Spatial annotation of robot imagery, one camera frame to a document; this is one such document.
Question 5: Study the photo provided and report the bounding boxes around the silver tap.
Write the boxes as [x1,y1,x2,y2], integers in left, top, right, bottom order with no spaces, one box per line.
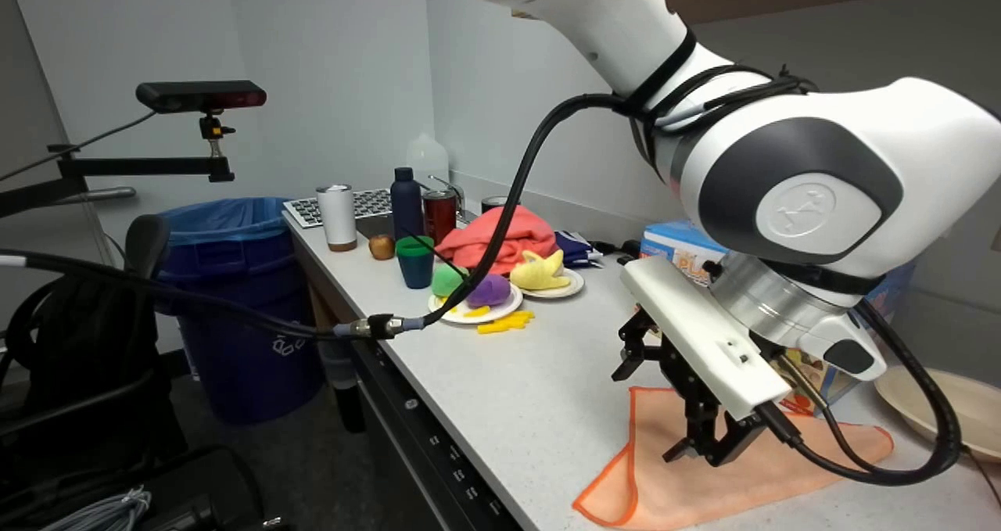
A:
[428,174,468,217]

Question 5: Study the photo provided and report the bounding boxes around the black cable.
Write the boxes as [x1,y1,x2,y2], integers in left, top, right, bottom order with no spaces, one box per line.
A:
[587,239,644,267]

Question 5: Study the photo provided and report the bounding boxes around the blue recycling bin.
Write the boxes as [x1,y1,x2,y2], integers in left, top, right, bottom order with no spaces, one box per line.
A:
[156,196,326,427]

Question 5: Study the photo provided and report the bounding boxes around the yellow toy fries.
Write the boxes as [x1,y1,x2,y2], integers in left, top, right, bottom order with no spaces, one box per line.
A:
[476,310,536,335]

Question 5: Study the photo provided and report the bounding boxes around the grey keyboard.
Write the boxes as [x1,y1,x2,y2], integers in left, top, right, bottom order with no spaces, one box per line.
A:
[282,188,393,230]

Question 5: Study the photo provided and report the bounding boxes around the blue cup with green rim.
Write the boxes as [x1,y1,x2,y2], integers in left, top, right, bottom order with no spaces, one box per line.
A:
[394,235,436,291]

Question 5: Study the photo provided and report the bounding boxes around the dark blue bottle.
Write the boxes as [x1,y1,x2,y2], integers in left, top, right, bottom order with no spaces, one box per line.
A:
[389,166,425,243]

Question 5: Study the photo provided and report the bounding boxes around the clear plastic jug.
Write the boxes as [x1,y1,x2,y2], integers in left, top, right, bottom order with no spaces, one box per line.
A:
[404,131,450,189]

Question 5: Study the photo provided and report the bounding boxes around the dark blue cloth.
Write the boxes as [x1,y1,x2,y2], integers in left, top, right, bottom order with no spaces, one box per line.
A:
[554,230,604,269]

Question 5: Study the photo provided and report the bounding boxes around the yellow plush toy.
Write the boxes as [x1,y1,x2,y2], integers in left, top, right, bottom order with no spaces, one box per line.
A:
[509,249,572,292]

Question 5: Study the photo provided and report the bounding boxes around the camera on mount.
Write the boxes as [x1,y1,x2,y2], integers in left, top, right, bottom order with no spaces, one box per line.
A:
[0,80,267,220]

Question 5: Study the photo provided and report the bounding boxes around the white tumbler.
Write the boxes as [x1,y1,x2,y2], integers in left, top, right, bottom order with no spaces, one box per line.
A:
[315,184,359,253]

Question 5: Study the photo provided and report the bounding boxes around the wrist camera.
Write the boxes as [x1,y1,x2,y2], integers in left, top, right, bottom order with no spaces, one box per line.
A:
[621,257,793,423]

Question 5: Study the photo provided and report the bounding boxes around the purple plush toy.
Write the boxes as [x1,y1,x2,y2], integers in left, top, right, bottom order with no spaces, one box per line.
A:
[466,273,513,310]

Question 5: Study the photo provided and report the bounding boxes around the green plush toy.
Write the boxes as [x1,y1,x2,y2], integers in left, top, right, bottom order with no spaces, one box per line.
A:
[430,264,471,298]

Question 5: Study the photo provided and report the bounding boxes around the beige plate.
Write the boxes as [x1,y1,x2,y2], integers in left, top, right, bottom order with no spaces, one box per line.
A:
[873,366,1001,464]

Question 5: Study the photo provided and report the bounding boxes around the black office chair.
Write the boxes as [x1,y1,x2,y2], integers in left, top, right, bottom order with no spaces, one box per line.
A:
[0,213,190,477]

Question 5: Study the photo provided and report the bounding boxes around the red tumbler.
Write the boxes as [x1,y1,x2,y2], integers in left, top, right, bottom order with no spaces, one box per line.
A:
[422,189,459,245]

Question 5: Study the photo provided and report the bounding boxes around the orange cloth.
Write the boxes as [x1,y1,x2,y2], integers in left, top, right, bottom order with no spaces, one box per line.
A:
[572,386,895,531]

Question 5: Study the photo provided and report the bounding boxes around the coil of grey cable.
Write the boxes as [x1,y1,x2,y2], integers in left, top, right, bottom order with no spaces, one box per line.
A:
[38,486,154,531]

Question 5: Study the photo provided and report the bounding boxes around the large white plate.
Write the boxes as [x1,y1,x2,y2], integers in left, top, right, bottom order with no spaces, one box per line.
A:
[427,280,524,326]

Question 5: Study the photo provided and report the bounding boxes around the blue cardboard box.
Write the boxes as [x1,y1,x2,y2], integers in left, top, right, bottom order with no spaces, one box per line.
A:
[639,219,917,407]

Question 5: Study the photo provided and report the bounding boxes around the small white plate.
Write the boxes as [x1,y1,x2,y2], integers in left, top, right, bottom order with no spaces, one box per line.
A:
[519,267,586,300]

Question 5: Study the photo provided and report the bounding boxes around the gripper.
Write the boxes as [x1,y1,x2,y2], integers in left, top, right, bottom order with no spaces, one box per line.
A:
[612,307,769,468]

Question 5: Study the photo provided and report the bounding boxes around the silver door handle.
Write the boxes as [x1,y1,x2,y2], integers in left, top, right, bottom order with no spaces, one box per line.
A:
[45,186,138,206]

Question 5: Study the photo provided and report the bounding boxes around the pink red cloth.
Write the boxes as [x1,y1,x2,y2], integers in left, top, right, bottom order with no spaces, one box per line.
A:
[434,205,559,277]

